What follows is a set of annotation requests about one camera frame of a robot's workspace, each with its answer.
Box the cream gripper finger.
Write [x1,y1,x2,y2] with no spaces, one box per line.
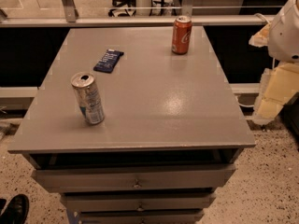
[252,62,299,124]
[249,24,270,48]

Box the orange coke can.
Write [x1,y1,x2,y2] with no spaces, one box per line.
[172,15,192,54]

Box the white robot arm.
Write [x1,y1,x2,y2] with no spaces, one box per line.
[249,0,299,125]

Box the silver blue energy drink can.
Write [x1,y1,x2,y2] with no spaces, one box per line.
[71,72,105,125]

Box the grey drawer cabinet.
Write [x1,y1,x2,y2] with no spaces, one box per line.
[9,26,254,224]

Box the black office chair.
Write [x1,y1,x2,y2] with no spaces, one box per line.
[108,0,135,17]

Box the dark blue snack packet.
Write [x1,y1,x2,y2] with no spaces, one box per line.
[93,49,123,74]

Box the black leather shoe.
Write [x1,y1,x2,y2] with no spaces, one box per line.
[0,194,29,224]

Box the white cable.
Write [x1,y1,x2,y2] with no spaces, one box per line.
[236,95,257,109]

